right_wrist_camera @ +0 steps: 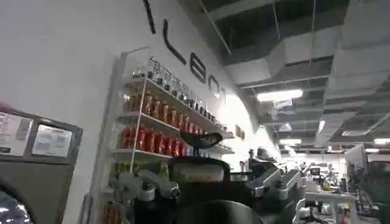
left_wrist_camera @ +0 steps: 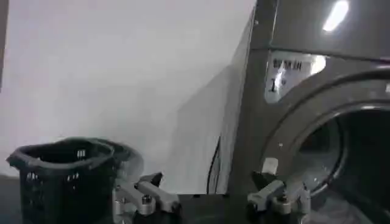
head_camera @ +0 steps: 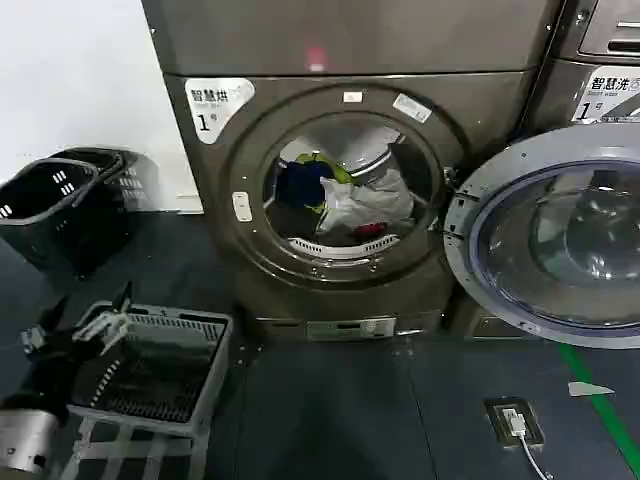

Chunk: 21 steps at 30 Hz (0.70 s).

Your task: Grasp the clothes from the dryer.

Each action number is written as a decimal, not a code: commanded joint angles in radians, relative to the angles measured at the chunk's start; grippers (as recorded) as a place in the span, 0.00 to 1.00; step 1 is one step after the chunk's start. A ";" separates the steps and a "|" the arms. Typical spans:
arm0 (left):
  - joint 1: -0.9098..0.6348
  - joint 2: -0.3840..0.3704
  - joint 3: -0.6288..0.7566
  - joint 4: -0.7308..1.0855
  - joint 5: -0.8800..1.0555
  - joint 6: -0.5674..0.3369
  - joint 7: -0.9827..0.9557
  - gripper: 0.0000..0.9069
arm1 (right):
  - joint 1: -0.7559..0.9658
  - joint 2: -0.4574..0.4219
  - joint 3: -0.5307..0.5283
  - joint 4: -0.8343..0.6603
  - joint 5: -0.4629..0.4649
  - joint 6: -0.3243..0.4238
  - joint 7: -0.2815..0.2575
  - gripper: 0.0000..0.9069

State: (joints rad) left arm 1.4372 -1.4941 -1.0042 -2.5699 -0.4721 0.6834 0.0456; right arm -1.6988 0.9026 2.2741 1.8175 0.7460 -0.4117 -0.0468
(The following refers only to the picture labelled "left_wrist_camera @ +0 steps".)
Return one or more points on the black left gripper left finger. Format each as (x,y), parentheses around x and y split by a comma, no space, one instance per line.
(152,193)

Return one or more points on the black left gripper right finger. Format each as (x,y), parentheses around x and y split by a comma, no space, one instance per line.
(269,194)

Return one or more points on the black plastic laundry basket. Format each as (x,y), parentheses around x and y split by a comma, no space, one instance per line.
(65,179)

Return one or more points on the grey dryer with round door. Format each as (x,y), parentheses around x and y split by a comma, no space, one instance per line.
(304,109)

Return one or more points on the white label sticker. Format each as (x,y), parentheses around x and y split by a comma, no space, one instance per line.
(288,74)

